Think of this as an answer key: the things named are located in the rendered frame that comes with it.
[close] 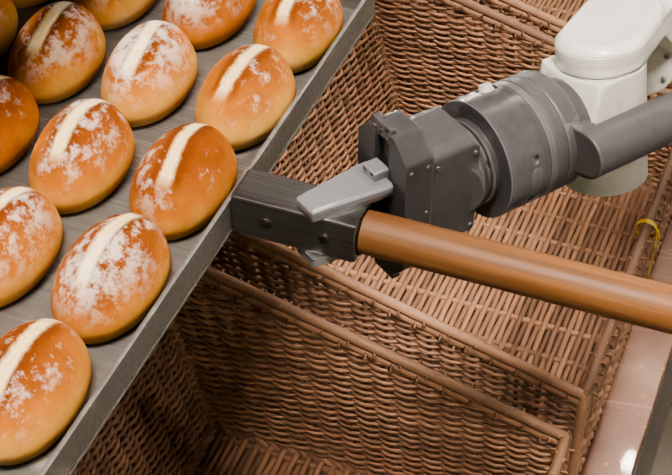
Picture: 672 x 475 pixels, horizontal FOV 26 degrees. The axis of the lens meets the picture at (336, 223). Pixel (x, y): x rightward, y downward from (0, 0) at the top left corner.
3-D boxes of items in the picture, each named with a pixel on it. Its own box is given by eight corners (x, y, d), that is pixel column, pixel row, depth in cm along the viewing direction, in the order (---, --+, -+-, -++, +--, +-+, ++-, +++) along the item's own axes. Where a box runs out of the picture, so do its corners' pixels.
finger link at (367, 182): (290, 201, 96) (368, 168, 99) (317, 227, 94) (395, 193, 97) (290, 182, 95) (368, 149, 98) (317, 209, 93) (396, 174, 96)
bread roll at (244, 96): (237, 73, 112) (234, 12, 109) (315, 94, 110) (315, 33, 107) (173, 145, 106) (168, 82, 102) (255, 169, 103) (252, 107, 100)
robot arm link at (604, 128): (473, 64, 105) (593, 16, 109) (483, 193, 110) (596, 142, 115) (579, 115, 96) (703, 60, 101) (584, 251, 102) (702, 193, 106)
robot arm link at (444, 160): (424, 162, 92) (569, 99, 97) (339, 87, 98) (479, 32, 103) (417, 305, 100) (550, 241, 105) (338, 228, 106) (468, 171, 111)
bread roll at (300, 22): (281, 5, 120) (280, -54, 116) (357, 19, 118) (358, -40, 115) (236, 72, 112) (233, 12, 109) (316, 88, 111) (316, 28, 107)
